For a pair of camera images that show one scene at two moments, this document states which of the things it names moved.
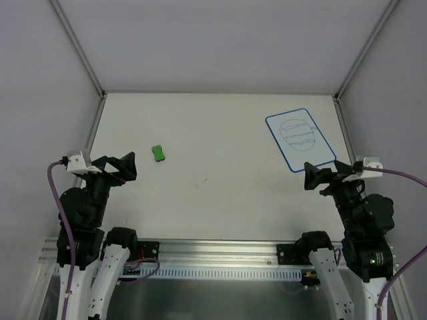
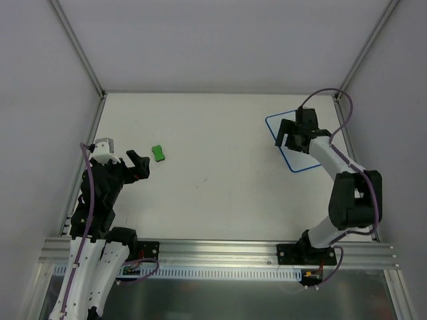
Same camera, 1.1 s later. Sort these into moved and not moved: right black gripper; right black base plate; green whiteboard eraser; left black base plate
Moved: right black gripper
Not moved: left black base plate; right black base plate; green whiteboard eraser
